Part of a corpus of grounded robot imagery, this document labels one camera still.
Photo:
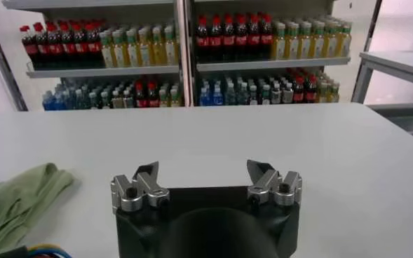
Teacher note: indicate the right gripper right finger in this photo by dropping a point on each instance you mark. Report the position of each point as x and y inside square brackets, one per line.
[267, 184]

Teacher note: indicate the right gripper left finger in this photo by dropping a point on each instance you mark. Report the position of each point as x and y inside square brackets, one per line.
[146, 185]

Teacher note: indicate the light green t-shirt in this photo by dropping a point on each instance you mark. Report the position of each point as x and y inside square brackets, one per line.
[10, 210]

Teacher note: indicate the small red cola bottle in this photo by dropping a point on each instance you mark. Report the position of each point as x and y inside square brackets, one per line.
[140, 99]
[153, 98]
[311, 93]
[299, 93]

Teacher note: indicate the small dark white-cap bottle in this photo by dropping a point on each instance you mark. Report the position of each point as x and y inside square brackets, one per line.
[265, 95]
[128, 100]
[286, 94]
[104, 101]
[116, 101]
[275, 95]
[93, 101]
[253, 96]

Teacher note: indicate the small clear green bottle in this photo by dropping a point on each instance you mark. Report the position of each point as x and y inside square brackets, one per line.
[229, 96]
[85, 101]
[73, 101]
[241, 96]

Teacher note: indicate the small blue water bottle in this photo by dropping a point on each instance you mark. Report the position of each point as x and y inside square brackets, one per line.
[217, 97]
[60, 101]
[205, 97]
[48, 101]

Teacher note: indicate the beverage display shelf unit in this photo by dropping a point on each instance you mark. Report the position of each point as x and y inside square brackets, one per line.
[101, 71]
[272, 64]

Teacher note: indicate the red cap cola bottle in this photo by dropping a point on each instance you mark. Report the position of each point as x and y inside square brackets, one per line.
[42, 49]
[29, 49]
[253, 42]
[215, 42]
[228, 42]
[202, 42]
[266, 42]
[93, 49]
[67, 49]
[80, 49]
[54, 49]
[240, 42]

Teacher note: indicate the white metal frame table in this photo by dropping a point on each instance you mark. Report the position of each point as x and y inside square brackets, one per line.
[395, 64]

